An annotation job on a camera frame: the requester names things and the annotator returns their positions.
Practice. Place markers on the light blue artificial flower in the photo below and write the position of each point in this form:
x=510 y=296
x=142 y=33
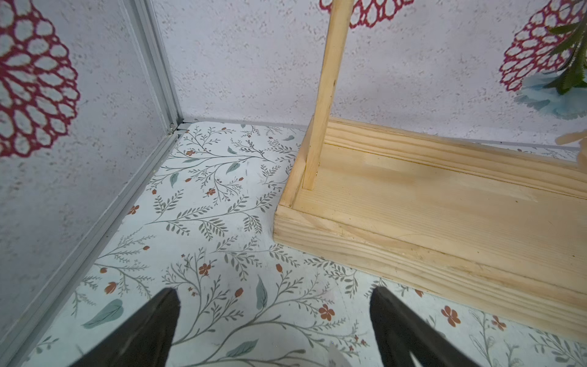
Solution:
x=561 y=92

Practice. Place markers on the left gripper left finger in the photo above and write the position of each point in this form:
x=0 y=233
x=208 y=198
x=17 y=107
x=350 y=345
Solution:
x=145 y=339

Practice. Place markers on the wooden clothes rack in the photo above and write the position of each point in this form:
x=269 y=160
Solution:
x=499 y=230

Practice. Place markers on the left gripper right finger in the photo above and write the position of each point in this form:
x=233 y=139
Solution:
x=403 y=338

